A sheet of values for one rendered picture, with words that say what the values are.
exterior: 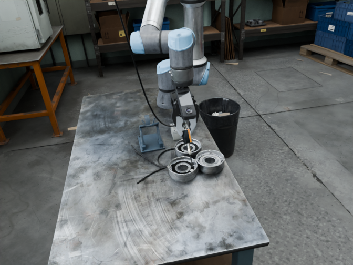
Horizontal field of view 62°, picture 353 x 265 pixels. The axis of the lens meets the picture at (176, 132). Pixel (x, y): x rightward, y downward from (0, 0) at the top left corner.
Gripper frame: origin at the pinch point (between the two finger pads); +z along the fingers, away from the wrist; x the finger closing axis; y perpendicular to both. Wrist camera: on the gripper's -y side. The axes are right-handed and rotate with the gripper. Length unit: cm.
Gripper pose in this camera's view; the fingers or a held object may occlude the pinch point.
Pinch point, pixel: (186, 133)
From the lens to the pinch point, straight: 106.5
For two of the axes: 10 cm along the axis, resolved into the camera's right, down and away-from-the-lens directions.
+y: -2.3, -4.9, 8.4
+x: -9.7, 1.7, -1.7
